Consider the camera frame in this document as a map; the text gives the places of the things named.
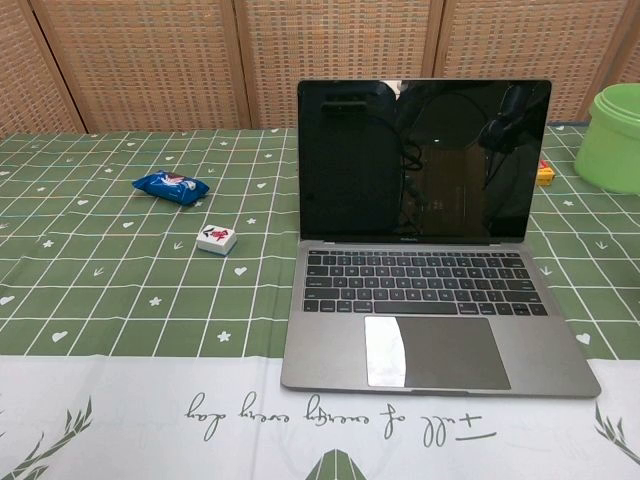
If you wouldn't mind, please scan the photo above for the grey laptop computer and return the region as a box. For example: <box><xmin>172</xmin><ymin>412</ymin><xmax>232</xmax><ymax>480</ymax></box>
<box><xmin>279</xmin><ymin>78</ymin><xmax>602</xmax><ymax>400</ymax></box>

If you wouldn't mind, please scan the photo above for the white mahjong tile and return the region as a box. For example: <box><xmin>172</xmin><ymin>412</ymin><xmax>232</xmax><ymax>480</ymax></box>
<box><xmin>195</xmin><ymin>224</ymin><xmax>237</xmax><ymax>255</ymax></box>

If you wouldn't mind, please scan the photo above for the blue snack packet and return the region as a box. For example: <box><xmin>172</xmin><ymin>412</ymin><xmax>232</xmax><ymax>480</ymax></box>
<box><xmin>132</xmin><ymin>170</ymin><xmax>210</xmax><ymax>206</ymax></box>

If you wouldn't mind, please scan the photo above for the green checked tablecloth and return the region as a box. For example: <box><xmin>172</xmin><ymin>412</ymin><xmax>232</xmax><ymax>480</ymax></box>
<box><xmin>0</xmin><ymin>122</ymin><xmax>640</xmax><ymax>480</ymax></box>

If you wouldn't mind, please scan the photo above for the woven folding screen panel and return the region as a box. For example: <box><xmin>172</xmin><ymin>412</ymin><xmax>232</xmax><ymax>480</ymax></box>
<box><xmin>29</xmin><ymin>0</ymin><xmax>252</xmax><ymax>134</ymax></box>
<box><xmin>429</xmin><ymin>0</ymin><xmax>640</xmax><ymax>126</ymax></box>
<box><xmin>0</xmin><ymin>0</ymin><xmax>87</xmax><ymax>141</ymax></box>
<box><xmin>233</xmin><ymin>0</ymin><xmax>447</xmax><ymax>130</ymax></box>

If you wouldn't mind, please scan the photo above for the green plastic bucket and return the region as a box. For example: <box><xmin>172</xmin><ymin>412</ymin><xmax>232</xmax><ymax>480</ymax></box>
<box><xmin>573</xmin><ymin>83</ymin><xmax>640</xmax><ymax>194</ymax></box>

